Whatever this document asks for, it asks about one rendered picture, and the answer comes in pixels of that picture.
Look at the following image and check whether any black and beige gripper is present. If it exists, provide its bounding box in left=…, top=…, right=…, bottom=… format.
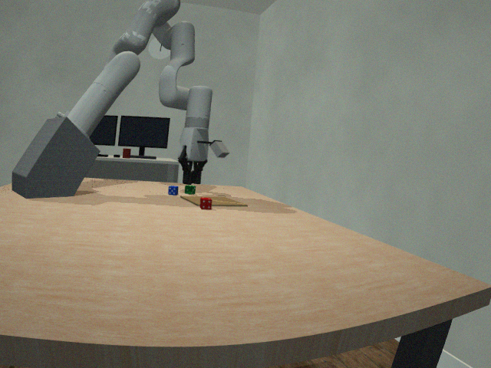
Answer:
left=178, top=126, right=209, bottom=185

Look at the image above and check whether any green die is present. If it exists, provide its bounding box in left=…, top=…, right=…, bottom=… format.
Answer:
left=185, top=186, right=196, bottom=195

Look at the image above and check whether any red die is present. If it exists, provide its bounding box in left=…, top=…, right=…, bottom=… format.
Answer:
left=200, top=197, right=212, bottom=210

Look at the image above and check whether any tan square mat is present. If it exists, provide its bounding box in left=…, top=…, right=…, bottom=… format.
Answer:
left=180, top=196, right=248, bottom=206

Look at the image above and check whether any blue die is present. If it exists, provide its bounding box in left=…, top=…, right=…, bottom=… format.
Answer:
left=168, top=186, right=179, bottom=196

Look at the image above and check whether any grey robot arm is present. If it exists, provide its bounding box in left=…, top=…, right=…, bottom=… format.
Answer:
left=55, top=0, right=213, bottom=140

